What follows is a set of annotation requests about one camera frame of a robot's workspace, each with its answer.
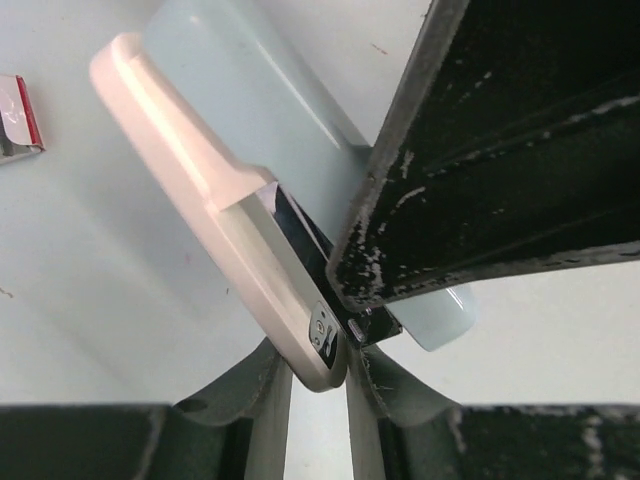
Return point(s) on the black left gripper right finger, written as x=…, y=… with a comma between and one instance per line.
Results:
x=400, y=428

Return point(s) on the red white staple box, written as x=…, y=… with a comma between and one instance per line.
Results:
x=20, y=135

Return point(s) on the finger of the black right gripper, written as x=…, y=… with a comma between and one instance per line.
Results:
x=511, y=147

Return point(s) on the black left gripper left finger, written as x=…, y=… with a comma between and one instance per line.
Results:
x=234, y=428

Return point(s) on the light blue white stapler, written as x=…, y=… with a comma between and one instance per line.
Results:
x=262, y=165

